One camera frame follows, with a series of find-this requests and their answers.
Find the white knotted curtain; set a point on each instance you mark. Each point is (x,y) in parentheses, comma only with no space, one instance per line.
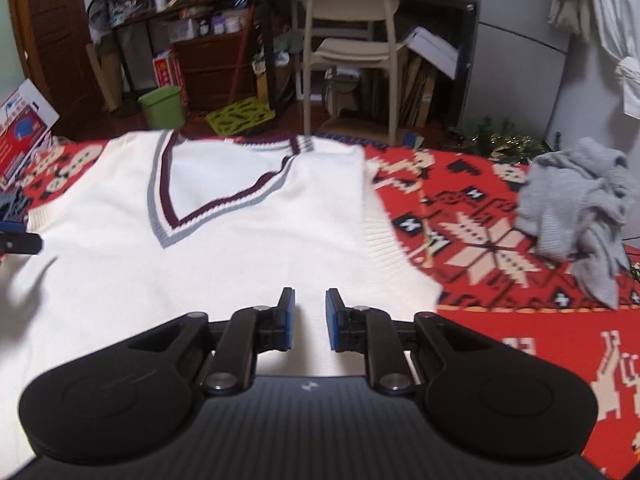
(630,75)

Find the wooden drawer cabinet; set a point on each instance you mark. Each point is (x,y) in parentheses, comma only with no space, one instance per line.
(210,70)

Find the green waste bin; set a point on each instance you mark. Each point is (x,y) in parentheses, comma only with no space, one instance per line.
(162,107)

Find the beige hanging garment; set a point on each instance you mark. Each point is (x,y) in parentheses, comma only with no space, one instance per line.
(570,10)

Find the stacked cardboard sheets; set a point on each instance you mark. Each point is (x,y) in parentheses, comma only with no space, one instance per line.
(420,95)

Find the wooden door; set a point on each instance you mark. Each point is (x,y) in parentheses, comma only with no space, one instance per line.
(55,35)

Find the red printed box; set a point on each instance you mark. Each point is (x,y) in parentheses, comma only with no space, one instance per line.
(167,72)

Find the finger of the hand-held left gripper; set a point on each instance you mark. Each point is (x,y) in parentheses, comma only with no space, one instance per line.
(20,244)
(12,227)

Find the grey crumpled garment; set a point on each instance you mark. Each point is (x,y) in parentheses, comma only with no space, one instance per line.
(565,200)

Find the grey refrigerator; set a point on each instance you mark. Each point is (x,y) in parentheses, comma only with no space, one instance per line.
(520,85)

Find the lime green perforated crate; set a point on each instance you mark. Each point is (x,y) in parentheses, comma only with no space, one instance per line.
(240,117)

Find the cream knit vest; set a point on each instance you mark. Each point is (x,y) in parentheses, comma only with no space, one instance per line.
(225,260)

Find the red patterned blanket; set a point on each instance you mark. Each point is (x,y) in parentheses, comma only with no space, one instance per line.
(500,335)

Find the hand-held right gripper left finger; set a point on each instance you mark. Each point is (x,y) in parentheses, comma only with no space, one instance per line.
(286,320)

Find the white flat box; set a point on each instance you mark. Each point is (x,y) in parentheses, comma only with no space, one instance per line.
(435,50)

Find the blue denim jeans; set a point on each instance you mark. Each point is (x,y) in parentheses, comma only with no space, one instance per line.
(12,207)

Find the black desk fan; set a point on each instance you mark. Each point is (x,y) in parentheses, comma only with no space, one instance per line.
(107,10)

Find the green tinsel garland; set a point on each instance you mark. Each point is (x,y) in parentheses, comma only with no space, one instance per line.
(500,142)

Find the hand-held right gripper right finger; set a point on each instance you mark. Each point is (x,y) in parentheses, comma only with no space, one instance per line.
(332,320)

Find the printed white cardboard box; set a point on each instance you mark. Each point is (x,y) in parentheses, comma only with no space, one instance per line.
(22,135)

